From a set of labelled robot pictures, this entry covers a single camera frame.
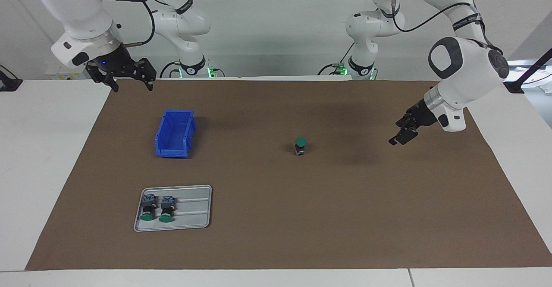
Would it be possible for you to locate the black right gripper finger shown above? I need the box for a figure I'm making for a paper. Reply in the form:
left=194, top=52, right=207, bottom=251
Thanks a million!
left=125, top=57, right=157, bottom=92
left=85, top=62, right=119, bottom=93

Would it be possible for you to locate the white box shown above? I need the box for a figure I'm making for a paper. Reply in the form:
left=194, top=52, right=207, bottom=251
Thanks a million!
left=45, top=63, right=89, bottom=81

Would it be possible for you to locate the blue plastic bin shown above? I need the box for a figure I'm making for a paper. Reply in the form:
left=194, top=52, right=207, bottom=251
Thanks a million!
left=155, top=110, right=197, bottom=159

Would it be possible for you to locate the black stand with rod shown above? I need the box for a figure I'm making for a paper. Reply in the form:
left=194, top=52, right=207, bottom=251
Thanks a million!
left=504, top=48, right=552, bottom=94

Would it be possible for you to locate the brown table mat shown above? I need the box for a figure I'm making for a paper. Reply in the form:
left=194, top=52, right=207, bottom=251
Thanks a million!
left=26, top=79, right=552, bottom=271

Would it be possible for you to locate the grey metal tray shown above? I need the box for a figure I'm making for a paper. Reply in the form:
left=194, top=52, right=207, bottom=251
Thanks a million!
left=133, top=185, right=213, bottom=232

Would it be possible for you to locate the black base cable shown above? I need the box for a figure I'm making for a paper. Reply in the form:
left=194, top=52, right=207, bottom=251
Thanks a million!
left=318, top=41, right=358, bottom=75
left=160, top=61, right=182, bottom=79

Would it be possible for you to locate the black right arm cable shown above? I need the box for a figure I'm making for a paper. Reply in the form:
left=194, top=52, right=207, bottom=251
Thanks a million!
left=121, top=0, right=156, bottom=47

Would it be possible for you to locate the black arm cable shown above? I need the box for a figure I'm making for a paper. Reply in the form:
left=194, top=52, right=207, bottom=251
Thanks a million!
left=371, top=0, right=503, bottom=56
left=121, top=0, right=156, bottom=47

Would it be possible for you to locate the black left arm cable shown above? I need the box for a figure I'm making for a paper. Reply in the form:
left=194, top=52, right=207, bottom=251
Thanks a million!
left=371, top=0, right=503, bottom=56

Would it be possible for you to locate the black clamp mount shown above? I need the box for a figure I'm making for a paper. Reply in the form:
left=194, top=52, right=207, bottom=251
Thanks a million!
left=0, top=65, right=23, bottom=92

